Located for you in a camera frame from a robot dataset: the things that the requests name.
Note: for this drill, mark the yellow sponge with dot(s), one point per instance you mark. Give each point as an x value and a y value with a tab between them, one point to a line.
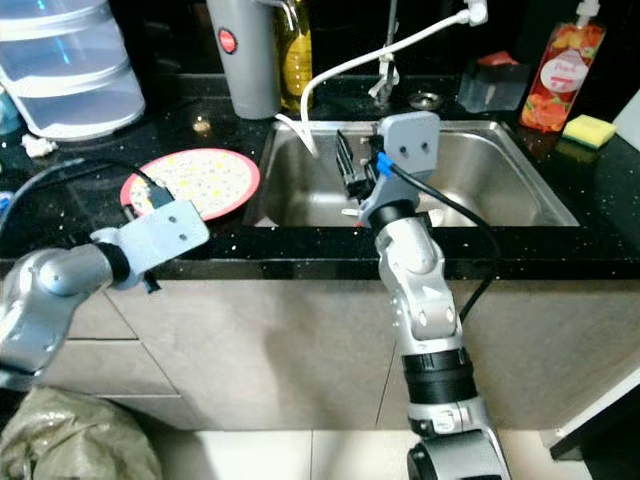
588	131

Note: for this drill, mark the red-rimmed floral plate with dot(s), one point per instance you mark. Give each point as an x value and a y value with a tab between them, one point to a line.
210	180

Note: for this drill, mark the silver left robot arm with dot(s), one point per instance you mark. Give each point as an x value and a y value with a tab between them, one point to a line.
50	290

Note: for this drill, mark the grey canister with red logo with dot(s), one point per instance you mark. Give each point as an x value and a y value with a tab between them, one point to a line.
245	75

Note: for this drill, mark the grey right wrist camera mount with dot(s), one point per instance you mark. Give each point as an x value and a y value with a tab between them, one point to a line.
410	145

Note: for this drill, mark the clear container with red top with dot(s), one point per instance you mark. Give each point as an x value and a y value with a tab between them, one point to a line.
495	90

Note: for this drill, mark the round steel sink cap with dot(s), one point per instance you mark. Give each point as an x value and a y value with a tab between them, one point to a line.
426	100

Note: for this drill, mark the black side cabinet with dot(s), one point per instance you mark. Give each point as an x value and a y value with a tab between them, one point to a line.
610	455

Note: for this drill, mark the olive green bag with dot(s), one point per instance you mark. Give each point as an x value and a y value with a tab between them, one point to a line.
70	440

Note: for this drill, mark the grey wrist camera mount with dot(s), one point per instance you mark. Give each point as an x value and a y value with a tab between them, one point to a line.
165	238
410	145

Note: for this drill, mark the peach dish soap bottle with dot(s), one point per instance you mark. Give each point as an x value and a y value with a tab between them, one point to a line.
560	75

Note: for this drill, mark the stacked clear plastic containers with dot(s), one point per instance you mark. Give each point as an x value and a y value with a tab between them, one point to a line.
70	90

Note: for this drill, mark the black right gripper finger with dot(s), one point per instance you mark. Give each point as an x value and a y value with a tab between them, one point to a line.
371	140
345	155

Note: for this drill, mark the grey kitchen cabinet front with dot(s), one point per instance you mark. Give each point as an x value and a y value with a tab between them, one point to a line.
280	340

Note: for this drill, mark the crumpled white paper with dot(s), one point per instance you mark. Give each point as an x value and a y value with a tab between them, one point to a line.
40	146

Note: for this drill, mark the yellow cooking oil bottle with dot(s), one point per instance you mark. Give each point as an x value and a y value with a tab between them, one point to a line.
295	60

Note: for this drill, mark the stainless steel sink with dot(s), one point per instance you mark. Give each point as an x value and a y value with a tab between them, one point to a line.
510	180

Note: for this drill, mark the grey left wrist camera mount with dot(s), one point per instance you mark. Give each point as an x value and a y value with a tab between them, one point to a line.
165	238

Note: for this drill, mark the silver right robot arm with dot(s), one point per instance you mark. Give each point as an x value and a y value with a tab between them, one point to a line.
430	300

